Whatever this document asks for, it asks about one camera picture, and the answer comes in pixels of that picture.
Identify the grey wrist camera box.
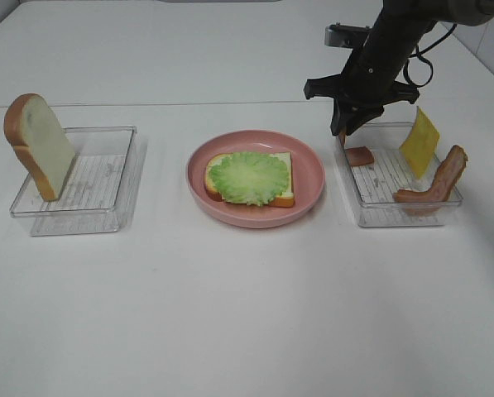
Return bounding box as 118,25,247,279
324,23,371,49

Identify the bread slice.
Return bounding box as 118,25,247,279
3,93,75,202
204,151,296,209

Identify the left clear plastic tray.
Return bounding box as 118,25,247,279
10,126,146,237

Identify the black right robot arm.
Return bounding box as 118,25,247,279
304,1,494,136

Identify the green lettuce leaf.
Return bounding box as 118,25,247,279
207,151,292,207

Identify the clear plastic tray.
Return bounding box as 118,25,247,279
10,126,146,237
333,122,463,227

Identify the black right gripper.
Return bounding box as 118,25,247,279
304,47,420,136

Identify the right clear plastic tray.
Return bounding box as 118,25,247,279
333,122,463,227

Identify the pink round plate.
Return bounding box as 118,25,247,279
186,130,325,228

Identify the bacon strip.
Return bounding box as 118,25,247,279
393,145,468,216
338,128,375,167

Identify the yellow cheese slice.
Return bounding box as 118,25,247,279
399,107,440,179

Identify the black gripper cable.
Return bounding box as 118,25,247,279
402,21,458,88

